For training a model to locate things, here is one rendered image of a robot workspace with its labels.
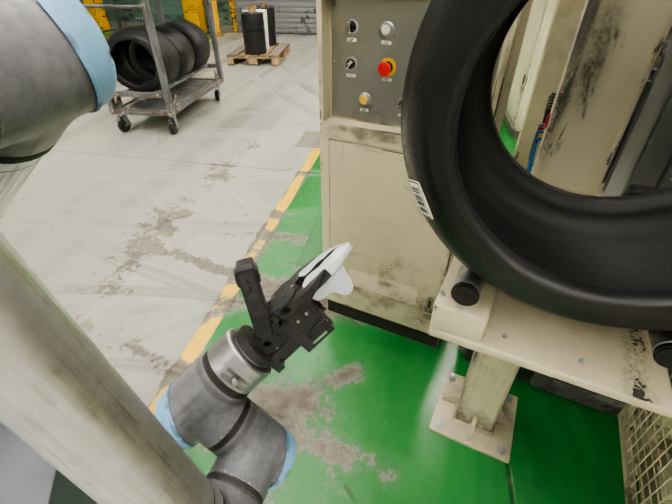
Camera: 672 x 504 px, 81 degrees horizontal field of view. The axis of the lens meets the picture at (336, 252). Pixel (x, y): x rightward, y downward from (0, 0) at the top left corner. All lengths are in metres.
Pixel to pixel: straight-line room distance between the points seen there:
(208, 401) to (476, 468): 1.09
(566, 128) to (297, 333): 0.65
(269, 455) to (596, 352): 0.56
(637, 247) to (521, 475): 0.94
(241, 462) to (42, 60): 0.52
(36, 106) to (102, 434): 0.28
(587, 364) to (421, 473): 0.84
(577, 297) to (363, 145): 0.91
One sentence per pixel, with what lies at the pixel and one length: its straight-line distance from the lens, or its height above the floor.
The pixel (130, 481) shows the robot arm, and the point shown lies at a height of 0.93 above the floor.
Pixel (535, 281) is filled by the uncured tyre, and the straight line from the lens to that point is 0.60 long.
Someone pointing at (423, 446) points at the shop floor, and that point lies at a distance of 1.53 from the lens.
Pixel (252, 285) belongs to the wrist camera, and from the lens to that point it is 0.55.
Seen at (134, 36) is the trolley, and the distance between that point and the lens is 4.13.
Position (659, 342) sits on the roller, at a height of 0.91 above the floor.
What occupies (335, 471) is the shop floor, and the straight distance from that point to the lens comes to 1.46.
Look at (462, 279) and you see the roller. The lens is 0.67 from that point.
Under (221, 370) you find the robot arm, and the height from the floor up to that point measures 0.88.
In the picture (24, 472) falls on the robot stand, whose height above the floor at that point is 0.60.
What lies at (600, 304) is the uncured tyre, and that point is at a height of 0.97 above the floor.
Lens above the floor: 1.33
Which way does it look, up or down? 37 degrees down
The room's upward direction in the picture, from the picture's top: straight up
